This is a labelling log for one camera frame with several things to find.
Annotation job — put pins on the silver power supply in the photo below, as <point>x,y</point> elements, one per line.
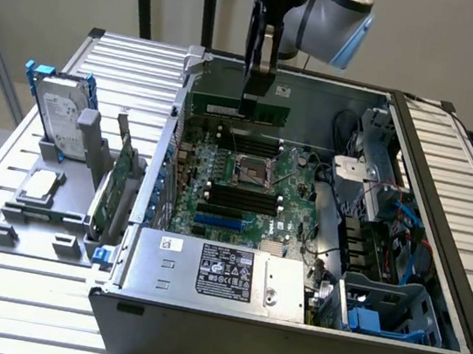
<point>171,267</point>

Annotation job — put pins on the blue expansion slot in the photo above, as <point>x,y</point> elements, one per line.
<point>218,221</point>

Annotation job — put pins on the blue plastic latch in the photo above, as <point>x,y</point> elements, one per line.
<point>103,255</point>

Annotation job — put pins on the silver CPU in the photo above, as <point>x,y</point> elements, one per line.
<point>45,184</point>

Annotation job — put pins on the silver hard disk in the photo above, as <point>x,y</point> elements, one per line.
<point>60,117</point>

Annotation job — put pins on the metal CPU socket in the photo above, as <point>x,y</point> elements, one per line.
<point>253,169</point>

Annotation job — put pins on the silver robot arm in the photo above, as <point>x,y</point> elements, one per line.
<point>329,18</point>

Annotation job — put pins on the grey plastic drive cage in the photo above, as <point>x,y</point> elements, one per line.
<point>403,306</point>

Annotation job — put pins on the grey parts rack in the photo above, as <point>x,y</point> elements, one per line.
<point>71,189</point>

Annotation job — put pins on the metal disk bay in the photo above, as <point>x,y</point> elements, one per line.
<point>375,161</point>

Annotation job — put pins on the green graphics card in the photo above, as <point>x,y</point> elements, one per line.
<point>116,186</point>

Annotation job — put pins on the black fan shroud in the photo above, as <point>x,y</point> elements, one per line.
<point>361,247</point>

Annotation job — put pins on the black RAM slot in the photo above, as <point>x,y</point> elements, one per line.
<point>243,195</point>
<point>243,189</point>
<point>262,150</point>
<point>241,207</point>
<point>264,139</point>
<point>264,133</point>
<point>263,144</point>
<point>242,201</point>

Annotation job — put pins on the black open PC case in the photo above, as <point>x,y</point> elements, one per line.
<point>238,349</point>

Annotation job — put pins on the green RAM stick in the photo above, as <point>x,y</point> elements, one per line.
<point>215,106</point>

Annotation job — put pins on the green motherboard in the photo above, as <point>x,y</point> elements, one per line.
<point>296,203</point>

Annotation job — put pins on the blue disk caddy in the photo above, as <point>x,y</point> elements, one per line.
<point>32,78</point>

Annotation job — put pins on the black expansion slot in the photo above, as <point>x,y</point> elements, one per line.
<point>218,210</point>

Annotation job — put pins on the small silver heat sink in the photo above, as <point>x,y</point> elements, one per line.
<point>273,247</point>

